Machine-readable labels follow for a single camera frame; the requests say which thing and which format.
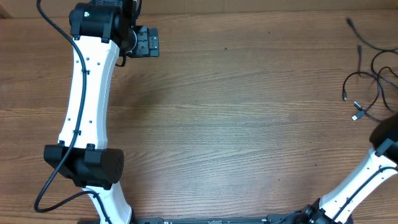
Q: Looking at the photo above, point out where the thin black USB cable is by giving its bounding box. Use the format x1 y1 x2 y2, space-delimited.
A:
341 45 398 102

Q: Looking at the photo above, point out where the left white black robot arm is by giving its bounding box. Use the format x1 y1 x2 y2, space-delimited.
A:
44 0 159 223

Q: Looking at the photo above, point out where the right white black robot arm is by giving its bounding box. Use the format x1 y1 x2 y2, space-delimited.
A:
295 115 397 223

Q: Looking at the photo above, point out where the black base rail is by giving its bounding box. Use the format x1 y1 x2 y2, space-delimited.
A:
77 198 354 224

